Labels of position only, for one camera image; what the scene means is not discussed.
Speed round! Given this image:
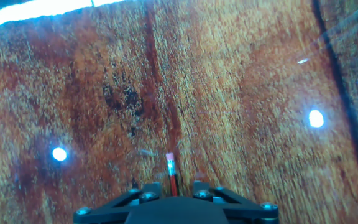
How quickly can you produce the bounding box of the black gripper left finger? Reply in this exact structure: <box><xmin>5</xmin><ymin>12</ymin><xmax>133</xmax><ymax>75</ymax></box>
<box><xmin>73</xmin><ymin>182</ymin><xmax>163</xmax><ymax>224</ymax></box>

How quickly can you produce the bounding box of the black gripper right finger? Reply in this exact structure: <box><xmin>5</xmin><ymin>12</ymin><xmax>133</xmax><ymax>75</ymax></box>
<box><xmin>192</xmin><ymin>180</ymin><xmax>280</xmax><ymax>224</ymax></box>

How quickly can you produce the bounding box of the thin metal pin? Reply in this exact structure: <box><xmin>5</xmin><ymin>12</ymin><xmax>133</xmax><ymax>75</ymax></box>
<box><xmin>165</xmin><ymin>152</ymin><xmax>180</xmax><ymax>197</ymax></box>

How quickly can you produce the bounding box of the glossy wood grain board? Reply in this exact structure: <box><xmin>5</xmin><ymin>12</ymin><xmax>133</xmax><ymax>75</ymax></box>
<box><xmin>0</xmin><ymin>0</ymin><xmax>358</xmax><ymax>224</ymax></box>

